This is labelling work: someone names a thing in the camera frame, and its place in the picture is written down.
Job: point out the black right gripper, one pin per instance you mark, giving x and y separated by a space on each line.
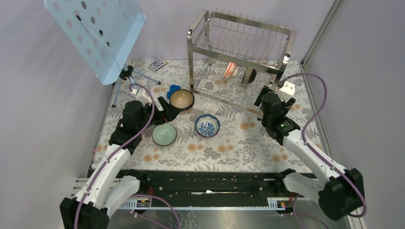
286 106

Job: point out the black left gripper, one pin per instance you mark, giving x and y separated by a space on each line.
169 112

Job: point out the light green celadon bowl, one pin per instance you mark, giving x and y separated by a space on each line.
164 134

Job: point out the blue white patterned bowl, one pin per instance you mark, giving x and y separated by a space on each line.
207 125

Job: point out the orange patterned bowl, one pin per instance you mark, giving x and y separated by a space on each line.
230 71

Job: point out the stainless steel dish rack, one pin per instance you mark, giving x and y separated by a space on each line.
217 38

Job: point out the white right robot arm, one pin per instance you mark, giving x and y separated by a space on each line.
337 190

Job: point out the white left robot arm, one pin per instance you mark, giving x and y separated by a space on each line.
95 203

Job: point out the dark striped bowl in rack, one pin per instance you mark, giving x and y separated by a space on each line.
249 76

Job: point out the blue plastic toy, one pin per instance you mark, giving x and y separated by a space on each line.
172 89

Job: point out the blue playing card box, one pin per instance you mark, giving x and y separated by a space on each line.
156 64

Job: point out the floral patterned table mat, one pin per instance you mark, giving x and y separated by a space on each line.
241 145

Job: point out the light blue perforated music stand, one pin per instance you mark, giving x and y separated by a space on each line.
103 31

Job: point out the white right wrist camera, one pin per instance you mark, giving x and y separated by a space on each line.
286 91

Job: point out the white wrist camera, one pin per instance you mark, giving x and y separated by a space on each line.
286 91
141 95

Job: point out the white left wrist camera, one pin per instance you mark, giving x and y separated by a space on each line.
141 95

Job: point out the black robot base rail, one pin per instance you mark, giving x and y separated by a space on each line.
211 188

